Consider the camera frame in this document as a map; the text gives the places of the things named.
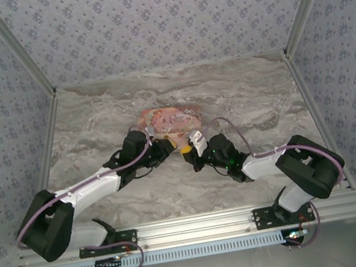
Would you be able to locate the pink decorated tin box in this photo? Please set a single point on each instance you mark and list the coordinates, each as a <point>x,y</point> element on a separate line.
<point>162,122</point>

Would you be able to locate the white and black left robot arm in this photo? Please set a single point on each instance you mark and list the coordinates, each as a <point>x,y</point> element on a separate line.
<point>88,188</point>

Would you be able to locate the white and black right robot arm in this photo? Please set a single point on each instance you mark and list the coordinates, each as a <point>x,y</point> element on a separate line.
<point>308,163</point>

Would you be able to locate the aluminium table side rail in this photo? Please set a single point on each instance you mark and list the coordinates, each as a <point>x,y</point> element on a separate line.
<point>46,144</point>
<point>317,111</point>

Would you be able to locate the small circuit board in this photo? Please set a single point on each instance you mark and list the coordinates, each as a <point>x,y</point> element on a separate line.
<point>109,263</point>
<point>295,235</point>

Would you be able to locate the aluminium frame post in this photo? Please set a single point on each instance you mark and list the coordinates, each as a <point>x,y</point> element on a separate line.
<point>309,1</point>
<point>15,47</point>

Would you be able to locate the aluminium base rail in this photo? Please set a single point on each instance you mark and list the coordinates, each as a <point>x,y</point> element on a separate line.
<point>196,228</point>

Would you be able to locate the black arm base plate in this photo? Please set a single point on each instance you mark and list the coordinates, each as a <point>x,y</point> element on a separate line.
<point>128,238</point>
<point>262,218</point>

